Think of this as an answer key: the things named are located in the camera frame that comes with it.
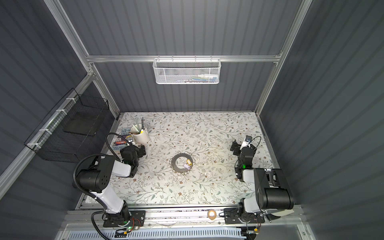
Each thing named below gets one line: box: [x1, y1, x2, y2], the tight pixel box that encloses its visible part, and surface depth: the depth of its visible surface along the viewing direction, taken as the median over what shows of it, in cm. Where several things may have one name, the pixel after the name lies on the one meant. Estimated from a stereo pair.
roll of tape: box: [207, 209, 217, 221], surface depth 77 cm
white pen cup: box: [130, 124, 149, 145], surface depth 101 cm
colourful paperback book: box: [112, 127, 134, 152], surface depth 104 cm
